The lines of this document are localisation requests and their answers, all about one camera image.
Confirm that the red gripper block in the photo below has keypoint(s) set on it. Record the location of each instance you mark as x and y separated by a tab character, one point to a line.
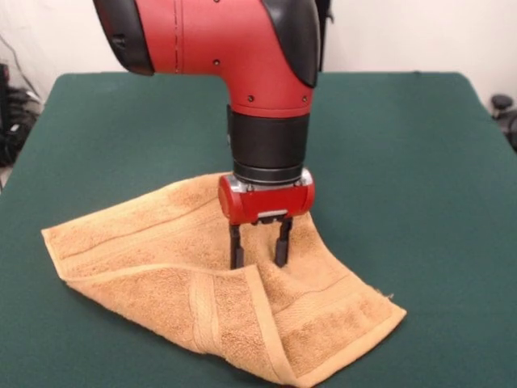
270	204

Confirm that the tan terry towel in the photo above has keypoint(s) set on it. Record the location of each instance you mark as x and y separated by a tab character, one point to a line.
141	250

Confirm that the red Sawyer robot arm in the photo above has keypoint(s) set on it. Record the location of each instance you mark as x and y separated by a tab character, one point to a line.
226	40

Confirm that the dark green table cloth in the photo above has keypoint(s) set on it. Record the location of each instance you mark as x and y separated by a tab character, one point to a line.
404	161

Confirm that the dark tripod base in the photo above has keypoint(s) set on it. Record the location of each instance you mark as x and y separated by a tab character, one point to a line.
501	101
18	101

